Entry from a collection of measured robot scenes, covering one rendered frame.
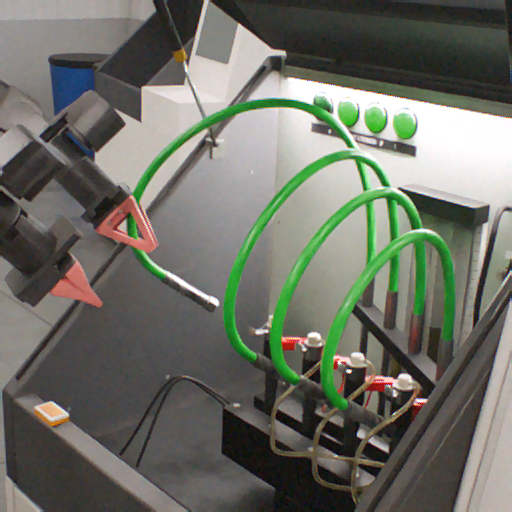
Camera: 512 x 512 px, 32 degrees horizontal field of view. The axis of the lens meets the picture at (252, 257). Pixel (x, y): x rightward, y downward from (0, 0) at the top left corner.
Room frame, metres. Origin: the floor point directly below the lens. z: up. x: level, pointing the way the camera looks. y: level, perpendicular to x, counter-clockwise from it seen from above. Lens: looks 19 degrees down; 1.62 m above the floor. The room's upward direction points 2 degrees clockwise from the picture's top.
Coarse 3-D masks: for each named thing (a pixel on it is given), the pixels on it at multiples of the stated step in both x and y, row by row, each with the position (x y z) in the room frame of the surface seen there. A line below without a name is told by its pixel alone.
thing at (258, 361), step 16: (320, 160) 1.13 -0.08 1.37; (336, 160) 1.15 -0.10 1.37; (368, 160) 1.19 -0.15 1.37; (304, 176) 1.11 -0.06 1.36; (384, 176) 1.21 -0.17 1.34; (288, 192) 1.09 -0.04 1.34; (272, 208) 1.08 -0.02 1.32; (256, 224) 1.07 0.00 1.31; (256, 240) 1.06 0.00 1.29; (240, 256) 1.05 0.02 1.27; (240, 272) 1.04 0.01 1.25; (224, 304) 1.04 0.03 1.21; (224, 320) 1.04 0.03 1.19; (384, 320) 1.25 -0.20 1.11; (240, 352) 1.05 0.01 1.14; (272, 368) 1.08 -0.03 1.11; (288, 384) 1.11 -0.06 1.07
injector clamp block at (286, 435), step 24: (240, 408) 1.21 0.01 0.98; (288, 408) 1.21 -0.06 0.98; (240, 432) 1.18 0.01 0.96; (264, 432) 1.14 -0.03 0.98; (288, 432) 1.14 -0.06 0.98; (240, 456) 1.17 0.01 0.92; (264, 456) 1.14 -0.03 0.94; (288, 456) 1.10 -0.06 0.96; (360, 456) 1.09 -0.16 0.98; (264, 480) 1.13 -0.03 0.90; (288, 480) 1.10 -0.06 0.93; (312, 480) 1.06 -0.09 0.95; (336, 480) 1.03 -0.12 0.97; (360, 480) 1.02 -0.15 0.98; (288, 504) 1.10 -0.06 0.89; (312, 504) 1.06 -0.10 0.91; (336, 504) 1.03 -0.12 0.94
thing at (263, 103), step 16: (224, 112) 1.25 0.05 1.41; (240, 112) 1.26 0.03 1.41; (320, 112) 1.30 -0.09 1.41; (192, 128) 1.24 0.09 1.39; (336, 128) 1.31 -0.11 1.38; (176, 144) 1.23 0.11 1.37; (352, 144) 1.32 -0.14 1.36; (160, 160) 1.22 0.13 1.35; (144, 176) 1.22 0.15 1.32; (368, 176) 1.33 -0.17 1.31; (368, 208) 1.33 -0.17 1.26; (128, 224) 1.21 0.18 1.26; (368, 224) 1.33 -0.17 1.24; (368, 240) 1.33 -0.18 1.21; (144, 256) 1.22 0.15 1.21; (368, 256) 1.33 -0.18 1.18; (160, 272) 1.23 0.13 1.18
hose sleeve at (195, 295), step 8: (168, 272) 1.23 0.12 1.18; (168, 280) 1.23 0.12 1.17; (176, 280) 1.23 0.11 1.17; (176, 288) 1.23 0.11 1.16; (184, 288) 1.23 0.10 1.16; (192, 288) 1.24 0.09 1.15; (192, 296) 1.24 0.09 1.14; (200, 296) 1.24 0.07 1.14; (208, 296) 1.25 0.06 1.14; (200, 304) 1.25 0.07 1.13
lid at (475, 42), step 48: (240, 0) 1.50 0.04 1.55; (288, 0) 1.41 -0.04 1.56; (336, 0) 1.34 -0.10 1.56; (384, 0) 1.28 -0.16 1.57; (432, 0) 1.20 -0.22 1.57; (480, 0) 1.14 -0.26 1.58; (288, 48) 1.63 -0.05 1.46; (336, 48) 1.50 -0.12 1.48; (384, 48) 1.40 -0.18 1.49; (432, 48) 1.31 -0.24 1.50; (480, 48) 1.23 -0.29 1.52
